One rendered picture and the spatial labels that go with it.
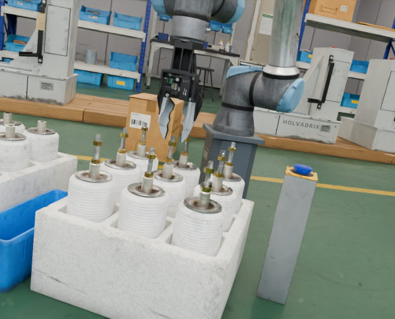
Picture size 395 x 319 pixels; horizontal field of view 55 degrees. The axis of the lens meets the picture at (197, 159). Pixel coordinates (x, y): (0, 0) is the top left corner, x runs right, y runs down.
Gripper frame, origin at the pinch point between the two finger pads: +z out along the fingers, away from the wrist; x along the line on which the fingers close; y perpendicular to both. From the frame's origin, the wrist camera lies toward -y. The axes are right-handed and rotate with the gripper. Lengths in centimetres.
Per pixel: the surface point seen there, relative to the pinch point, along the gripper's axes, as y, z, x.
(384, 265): -32, 35, 68
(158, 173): 0.3, 9.7, -2.2
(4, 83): -153, 18, -139
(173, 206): 4.1, 15.2, 3.0
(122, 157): -0.3, 7.7, -11.2
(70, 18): -169, -30, -106
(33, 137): -13.0, 10.7, -39.9
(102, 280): 19.3, 27.2, -6.4
